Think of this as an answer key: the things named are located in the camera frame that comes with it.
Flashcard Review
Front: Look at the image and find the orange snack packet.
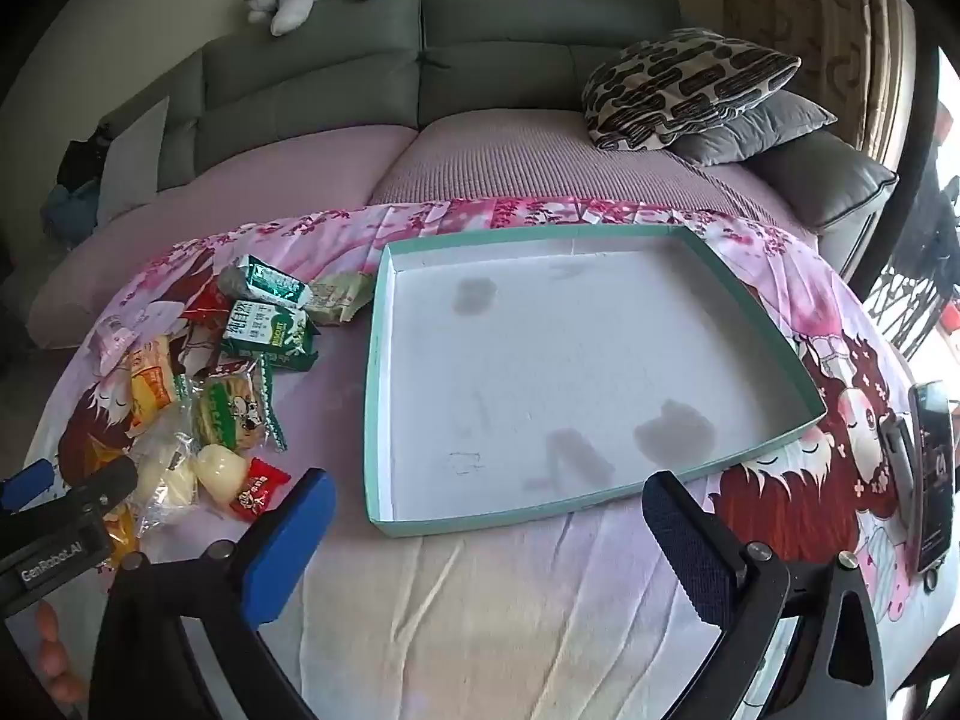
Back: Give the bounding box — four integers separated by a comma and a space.
105, 510, 140, 563

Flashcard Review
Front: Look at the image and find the clear round pastry packet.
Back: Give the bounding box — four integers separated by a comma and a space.
127, 420, 200, 533

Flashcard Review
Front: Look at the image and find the dark metal frame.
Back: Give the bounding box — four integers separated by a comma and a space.
862, 172, 960, 361

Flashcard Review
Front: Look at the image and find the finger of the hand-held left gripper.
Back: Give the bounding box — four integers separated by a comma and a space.
46, 456, 140, 533
0, 460, 55, 512

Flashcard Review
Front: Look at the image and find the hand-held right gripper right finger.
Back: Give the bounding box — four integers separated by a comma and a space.
641, 471, 908, 720

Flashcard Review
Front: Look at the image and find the green white snack packet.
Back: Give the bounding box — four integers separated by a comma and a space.
220, 300, 320, 374

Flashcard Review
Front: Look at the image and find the person's left hand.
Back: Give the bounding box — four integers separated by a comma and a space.
34, 601, 80, 710

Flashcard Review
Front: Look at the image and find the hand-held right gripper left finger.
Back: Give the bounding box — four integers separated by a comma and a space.
90, 469, 338, 720

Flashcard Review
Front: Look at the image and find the pink waffle seat cover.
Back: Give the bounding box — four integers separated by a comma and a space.
26, 127, 417, 350
371, 109, 822, 241

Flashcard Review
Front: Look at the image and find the teal cloth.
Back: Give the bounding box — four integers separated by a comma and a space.
41, 180, 102, 245

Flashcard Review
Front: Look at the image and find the pale yellow pastry packet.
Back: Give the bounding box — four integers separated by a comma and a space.
193, 444, 248, 500

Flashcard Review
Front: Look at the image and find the beige snack packet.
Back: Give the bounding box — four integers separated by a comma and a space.
307, 274, 374, 325

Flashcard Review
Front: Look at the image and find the dark grey pillow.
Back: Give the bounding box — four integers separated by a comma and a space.
671, 90, 837, 167

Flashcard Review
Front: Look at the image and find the beige patterned curtain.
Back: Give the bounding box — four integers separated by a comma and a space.
724, 0, 920, 166

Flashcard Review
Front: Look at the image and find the pink printed blanket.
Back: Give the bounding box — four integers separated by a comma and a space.
0, 195, 960, 720

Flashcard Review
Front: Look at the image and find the orange bread packet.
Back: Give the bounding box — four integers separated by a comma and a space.
124, 337, 177, 436

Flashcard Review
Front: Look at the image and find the light grey pillow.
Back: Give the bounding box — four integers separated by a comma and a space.
97, 96, 172, 226

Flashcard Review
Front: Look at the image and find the black smartphone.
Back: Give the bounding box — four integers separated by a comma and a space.
907, 381, 957, 571

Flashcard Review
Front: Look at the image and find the dark green snack packet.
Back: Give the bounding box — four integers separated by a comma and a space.
217, 255, 310, 310

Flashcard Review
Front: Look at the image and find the green label bread packet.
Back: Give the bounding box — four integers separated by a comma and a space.
176, 360, 290, 455

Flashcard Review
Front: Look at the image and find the small red candy packet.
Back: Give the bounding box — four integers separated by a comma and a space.
227, 457, 292, 518

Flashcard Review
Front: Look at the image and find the grey sofa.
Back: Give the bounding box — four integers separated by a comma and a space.
45, 0, 901, 278

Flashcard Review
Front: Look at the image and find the teal cardboard tray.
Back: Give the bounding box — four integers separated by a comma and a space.
364, 225, 827, 539

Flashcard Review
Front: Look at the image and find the black white patterned pillow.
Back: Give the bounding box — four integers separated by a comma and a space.
581, 28, 802, 151

